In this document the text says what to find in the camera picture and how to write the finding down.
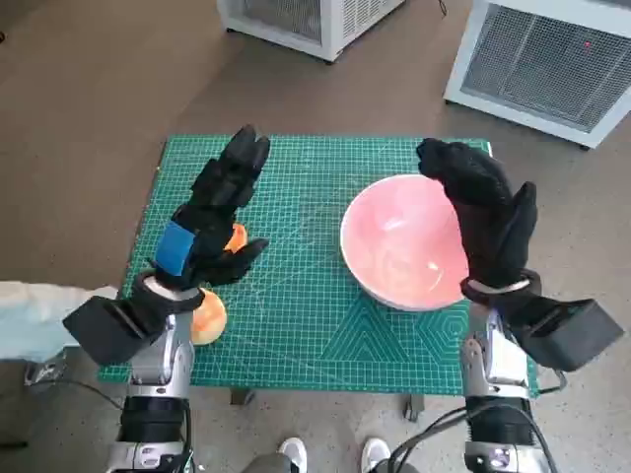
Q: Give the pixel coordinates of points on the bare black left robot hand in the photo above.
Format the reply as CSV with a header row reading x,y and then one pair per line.
x,y
217,197

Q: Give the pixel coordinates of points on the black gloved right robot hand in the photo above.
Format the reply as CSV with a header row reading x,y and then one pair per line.
x,y
488,217

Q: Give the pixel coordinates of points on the long toy bread loaf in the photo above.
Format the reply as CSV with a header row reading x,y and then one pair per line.
x,y
238,236

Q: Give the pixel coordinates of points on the pink bowl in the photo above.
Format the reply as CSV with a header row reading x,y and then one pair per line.
x,y
394,236

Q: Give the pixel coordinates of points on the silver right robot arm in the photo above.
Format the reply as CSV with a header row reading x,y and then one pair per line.
x,y
503,364

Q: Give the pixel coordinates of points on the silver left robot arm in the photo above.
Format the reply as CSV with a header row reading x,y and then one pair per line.
x,y
158,364

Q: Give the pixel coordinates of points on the round toy bread bun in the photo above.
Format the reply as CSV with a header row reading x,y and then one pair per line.
x,y
209,320

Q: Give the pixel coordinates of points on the green cutting mat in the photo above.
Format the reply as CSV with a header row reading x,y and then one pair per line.
x,y
296,295

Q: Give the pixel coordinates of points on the white mesh cabinet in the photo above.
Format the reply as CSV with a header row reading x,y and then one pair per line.
x,y
542,74
340,24

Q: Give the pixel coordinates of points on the person's shoe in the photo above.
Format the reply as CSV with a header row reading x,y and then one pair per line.
x,y
42,372

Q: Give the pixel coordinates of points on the white shoe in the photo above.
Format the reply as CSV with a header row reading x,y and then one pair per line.
x,y
375,455
293,455

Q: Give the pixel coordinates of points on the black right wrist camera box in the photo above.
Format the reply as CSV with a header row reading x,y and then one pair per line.
x,y
572,335

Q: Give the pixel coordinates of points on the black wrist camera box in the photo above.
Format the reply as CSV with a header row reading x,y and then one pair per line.
x,y
572,335
98,330

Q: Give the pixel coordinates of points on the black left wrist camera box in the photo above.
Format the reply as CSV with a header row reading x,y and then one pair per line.
x,y
98,330

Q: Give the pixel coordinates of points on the dark table leg bracket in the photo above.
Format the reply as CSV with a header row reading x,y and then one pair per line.
x,y
414,408
241,396

